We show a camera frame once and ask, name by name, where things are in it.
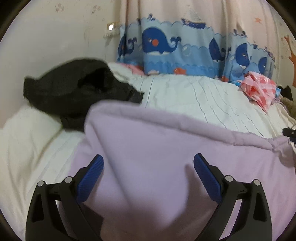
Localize white striped duvet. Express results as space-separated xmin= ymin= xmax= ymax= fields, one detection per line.
xmin=1 ymin=63 xmax=295 ymax=240

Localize pink checkered cloth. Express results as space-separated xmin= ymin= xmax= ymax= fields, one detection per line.
xmin=240 ymin=71 xmax=276 ymax=113

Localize olive green jacket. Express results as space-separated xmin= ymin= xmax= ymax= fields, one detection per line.
xmin=280 ymin=97 xmax=296 ymax=116

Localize whale print curtain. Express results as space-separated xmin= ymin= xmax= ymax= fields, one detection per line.
xmin=117 ymin=1 xmax=277 ymax=82

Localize black garment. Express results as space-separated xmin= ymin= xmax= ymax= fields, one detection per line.
xmin=23 ymin=59 xmax=144 ymax=131

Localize purple two-tone jacket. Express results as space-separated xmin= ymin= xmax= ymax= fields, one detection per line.
xmin=69 ymin=101 xmax=295 ymax=240

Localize black charger with cable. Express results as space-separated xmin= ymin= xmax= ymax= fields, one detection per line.
xmin=282 ymin=126 xmax=296 ymax=143

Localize pink pillow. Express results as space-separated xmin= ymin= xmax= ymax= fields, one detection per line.
xmin=120 ymin=63 xmax=145 ymax=75

